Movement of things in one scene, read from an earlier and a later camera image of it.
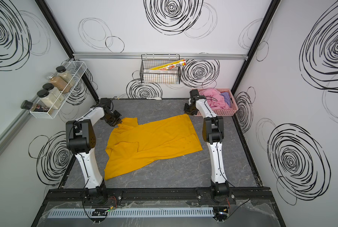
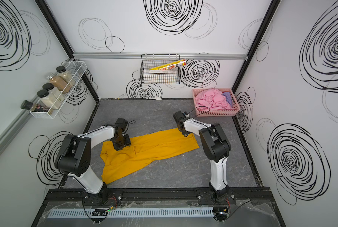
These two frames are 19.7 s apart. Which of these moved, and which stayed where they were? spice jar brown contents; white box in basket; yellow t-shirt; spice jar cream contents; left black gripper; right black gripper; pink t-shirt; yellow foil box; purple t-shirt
Moved: right black gripper; left black gripper; yellow t-shirt
Stayed: spice jar brown contents; spice jar cream contents; purple t-shirt; yellow foil box; pink t-shirt; white box in basket
